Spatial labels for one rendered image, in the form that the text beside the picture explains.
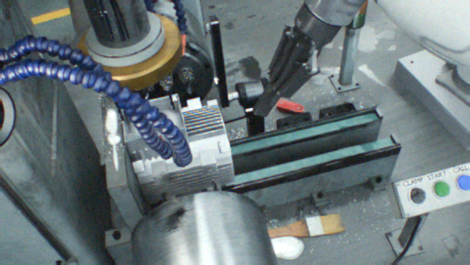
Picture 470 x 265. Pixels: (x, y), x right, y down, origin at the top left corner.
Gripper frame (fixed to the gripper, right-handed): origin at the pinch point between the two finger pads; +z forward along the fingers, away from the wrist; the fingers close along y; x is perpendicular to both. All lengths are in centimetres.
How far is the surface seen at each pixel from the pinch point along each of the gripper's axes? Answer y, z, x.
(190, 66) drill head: -26.6, 15.0, -5.3
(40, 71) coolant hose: 12.0, -7.6, -40.6
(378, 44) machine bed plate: -50, 6, 66
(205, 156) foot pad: 1.6, 16.0, -6.9
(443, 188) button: 21.9, -4.5, 29.5
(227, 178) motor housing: 3.4, 20.1, -0.5
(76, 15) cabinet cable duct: -230, 137, -10
